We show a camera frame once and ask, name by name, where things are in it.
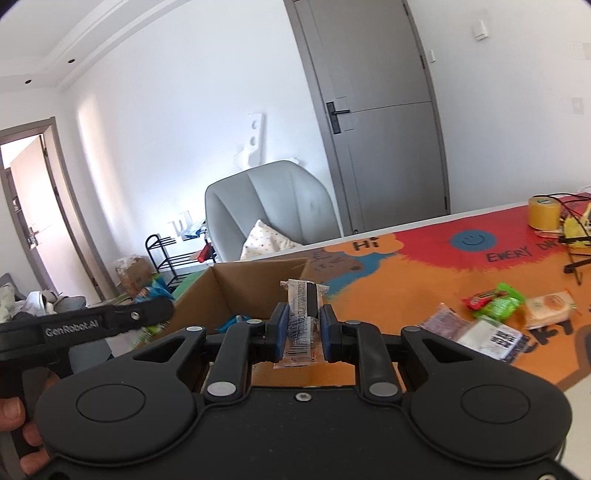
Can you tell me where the clear white bar packet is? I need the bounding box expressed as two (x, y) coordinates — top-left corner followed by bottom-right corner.
(274, 279), (329, 369)

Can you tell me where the beige cake snack packet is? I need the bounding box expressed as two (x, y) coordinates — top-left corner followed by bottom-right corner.
(524, 290), (576, 330)

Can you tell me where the person's hand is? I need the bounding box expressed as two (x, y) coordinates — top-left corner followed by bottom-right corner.
(1, 368), (59, 479)

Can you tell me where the cardboard box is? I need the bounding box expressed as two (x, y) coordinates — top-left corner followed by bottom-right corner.
(152, 258), (355, 387)

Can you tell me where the white dotted cushion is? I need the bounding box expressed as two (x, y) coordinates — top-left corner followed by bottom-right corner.
(239, 219), (301, 260)

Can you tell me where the purple clear snack packet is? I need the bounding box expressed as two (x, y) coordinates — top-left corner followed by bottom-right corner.
(420, 303), (473, 342)

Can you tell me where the grey armchair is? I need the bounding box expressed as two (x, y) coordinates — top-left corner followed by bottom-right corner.
(204, 160), (341, 262)

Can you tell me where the red candy packet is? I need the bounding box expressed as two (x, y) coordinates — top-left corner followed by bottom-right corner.
(462, 289), (501, 312)

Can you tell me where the black shoe rack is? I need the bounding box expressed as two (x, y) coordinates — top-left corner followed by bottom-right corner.
(144, 234), (217, 292)

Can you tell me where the white black snack packet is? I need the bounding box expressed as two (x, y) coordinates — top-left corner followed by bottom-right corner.
(456, 317), (529, 364)

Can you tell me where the bright green snack packet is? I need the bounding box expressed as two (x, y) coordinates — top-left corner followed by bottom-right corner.
(474, 283), (526, 323)

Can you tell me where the colourful cartoon table mat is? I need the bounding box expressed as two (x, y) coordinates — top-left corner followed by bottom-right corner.
(294, 206), (590, 390)

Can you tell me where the yellow tape roll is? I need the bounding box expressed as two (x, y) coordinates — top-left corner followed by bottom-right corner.
(528, 196), (562, 231)

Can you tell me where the grey door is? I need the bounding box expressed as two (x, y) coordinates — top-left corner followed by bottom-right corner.
(284, 1), (450, 234)

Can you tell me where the yellow plastic bag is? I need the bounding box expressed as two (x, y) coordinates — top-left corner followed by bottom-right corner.
(563, 204), (591, 248)

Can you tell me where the white wall hook board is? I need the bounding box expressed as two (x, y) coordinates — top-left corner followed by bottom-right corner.
(233, 113), (266, 171)

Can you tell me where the black door handle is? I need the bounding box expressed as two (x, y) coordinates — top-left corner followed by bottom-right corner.
(325, 102), (351, 135)

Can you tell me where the black wire stand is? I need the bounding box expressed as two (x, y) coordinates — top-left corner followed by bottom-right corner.
(534, 192), (590, 286)

